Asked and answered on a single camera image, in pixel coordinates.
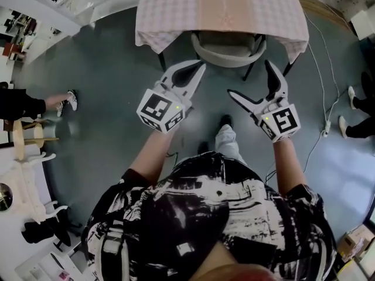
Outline white compartment organizer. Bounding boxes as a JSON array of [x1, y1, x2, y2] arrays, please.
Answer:
[[14, 252, 74, 281]]

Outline white box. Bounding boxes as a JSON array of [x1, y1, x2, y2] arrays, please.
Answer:
[[350, 9, 375, 40]]

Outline black and white patterned shirt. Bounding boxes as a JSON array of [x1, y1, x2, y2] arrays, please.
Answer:
[[80, 150, 338, 281]]

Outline person's right forearm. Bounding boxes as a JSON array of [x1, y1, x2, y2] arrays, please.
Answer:
[[272, 138, 308, 196]]

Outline white ornate vanity table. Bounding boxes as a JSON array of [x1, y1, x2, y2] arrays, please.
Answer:
[[0, 152, 70, 225]]

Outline cardboard box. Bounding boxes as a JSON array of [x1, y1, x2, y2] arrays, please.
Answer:
[[341, 225, 375, 265]]

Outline grey harness strap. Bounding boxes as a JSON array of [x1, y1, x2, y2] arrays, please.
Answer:
[[101, 232, 131, 281], [316, 235, 328, 281]]

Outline person's left forearm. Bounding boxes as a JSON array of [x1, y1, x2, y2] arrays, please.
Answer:
[[128, 130, 173, 187]]

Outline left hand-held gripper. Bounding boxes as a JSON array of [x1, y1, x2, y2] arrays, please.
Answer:
[[137, 59, 207, 133]]

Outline grey chair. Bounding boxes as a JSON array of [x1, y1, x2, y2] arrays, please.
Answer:
[[190, 30, 268, 82]]

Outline white floor cable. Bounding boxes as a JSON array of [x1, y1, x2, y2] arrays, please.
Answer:
[[301, 7, 342, 172]]

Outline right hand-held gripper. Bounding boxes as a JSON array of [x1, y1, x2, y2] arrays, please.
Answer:
[[227, 59, 302, 143]]

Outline light grey trousers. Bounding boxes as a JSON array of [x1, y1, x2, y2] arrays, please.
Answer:
[[214, 124, 246, 165]]

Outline person's face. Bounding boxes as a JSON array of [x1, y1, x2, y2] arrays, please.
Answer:
[[193, 240, 278, 281]]

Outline round mirror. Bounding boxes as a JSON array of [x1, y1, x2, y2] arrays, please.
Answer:
[[0, 182, 14, 213]]

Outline round wooden stool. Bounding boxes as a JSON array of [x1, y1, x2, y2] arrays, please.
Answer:
[[13, 118, 60, 161]]

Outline white storage shelf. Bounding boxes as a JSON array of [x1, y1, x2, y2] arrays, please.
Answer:
[[0, 6, 64, 67]]

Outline black office chair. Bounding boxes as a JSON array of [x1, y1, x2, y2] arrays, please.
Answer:
[[22, 205, 81, 253]]

